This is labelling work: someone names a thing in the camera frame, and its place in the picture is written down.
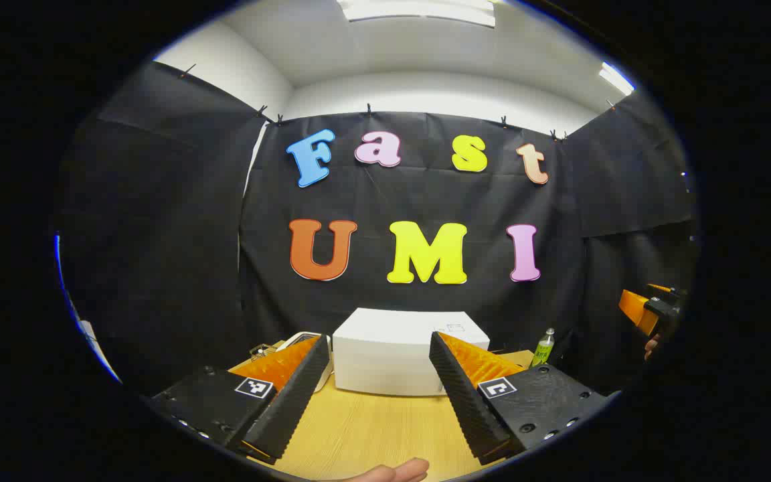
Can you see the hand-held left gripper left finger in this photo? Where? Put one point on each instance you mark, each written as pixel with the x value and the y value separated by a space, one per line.
pixel 292 402

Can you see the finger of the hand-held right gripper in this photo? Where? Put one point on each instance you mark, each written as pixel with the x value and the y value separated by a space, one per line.
pixel 634 308

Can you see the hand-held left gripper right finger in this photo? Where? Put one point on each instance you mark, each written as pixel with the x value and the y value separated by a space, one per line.
pixel 466 402

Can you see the white microwave oven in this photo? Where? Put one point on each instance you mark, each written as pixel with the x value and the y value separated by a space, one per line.
pixel 385 355

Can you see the cream toaster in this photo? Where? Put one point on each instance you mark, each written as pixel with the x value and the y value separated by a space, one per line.
pixel 324 385

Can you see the green drink bottle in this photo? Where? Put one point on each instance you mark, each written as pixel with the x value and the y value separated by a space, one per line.
pixel 543 351

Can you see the black backdrop cloth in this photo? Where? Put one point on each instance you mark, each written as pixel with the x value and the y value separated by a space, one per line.
pixel 372 194

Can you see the small ceiling light panel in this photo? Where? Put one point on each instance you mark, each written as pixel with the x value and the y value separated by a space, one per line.
pixel 616 79

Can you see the large ceiling light panel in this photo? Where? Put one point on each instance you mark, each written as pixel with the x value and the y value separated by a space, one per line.
pixel 419 9

